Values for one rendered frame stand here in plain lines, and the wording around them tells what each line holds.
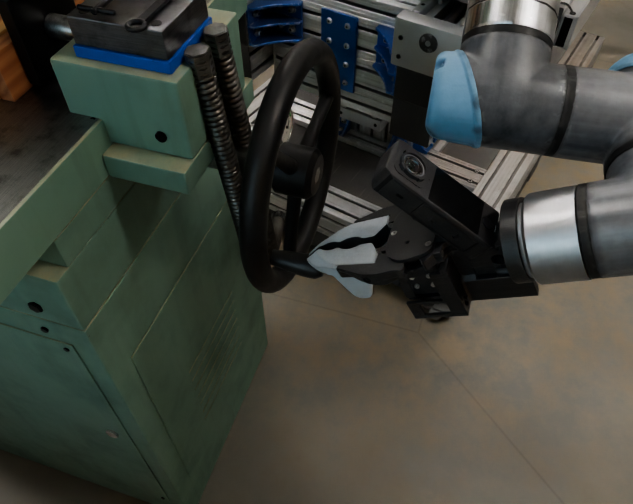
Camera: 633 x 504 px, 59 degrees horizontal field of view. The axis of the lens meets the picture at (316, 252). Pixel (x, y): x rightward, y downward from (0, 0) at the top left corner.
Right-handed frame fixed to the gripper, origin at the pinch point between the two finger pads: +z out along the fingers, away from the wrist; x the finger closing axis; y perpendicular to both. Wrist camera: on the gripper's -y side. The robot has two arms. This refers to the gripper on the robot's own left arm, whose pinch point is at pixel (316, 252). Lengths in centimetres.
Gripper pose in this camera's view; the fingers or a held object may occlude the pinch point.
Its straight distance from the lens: 56.3
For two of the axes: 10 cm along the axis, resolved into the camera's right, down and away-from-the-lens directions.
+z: -8.2, 1.2, 5.5
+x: 3.1, -7.2, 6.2
